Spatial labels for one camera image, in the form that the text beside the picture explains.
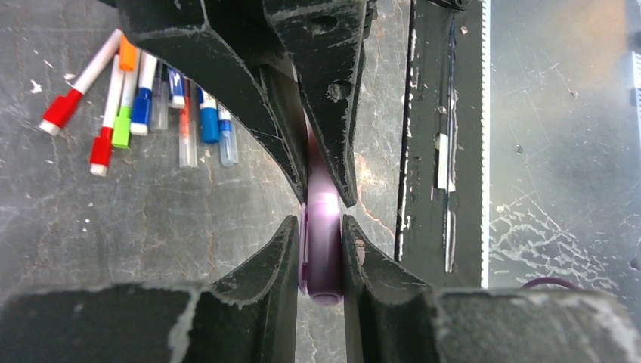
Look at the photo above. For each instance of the clear black grip pen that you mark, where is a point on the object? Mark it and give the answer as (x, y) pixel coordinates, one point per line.
(160, 120)

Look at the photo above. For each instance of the green capped white marker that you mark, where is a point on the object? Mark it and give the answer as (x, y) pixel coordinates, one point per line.
(121, 128)

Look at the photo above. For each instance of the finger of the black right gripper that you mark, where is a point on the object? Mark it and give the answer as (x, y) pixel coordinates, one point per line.
(229, 49)
(326, 42)

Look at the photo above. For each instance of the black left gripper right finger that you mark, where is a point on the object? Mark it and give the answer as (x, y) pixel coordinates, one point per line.
(393, 316)

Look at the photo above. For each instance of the white slotted cable duct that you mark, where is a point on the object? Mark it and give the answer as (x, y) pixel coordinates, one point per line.
(486, 139)

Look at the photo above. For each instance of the red capped white marker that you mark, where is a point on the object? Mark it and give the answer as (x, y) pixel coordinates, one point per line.
(60, 112)

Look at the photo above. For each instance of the purple highlighter cap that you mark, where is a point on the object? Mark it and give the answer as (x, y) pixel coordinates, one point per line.
(320, 251)

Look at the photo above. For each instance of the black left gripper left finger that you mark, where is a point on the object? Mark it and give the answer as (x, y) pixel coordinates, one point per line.
(249, 315)

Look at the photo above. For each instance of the blue capped white marker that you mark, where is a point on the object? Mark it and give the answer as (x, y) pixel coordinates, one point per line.
(142, 107)

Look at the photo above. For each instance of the clear blue ballpoint pen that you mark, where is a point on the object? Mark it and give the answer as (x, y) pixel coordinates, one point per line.
(227, 138)

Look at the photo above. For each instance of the blue capped thick marker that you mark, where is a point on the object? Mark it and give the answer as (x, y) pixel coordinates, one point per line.
(208, 106)

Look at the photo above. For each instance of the orange capped white marker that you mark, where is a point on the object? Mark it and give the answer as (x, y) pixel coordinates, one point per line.
(128, 55)

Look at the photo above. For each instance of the clear red ballpoint pen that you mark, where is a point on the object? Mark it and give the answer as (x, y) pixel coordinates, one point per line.
(187, 142)

